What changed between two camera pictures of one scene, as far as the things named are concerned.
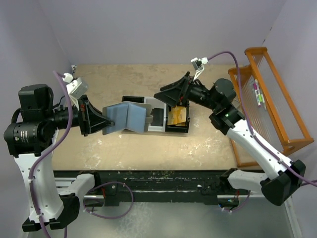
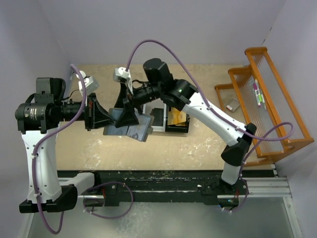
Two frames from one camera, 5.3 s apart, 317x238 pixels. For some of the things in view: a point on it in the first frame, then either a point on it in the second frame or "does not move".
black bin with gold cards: (177, 118) does not move
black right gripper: (171, 96) to (128, 115)
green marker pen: (262, 100) does not move
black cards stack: (157, 114) does not move
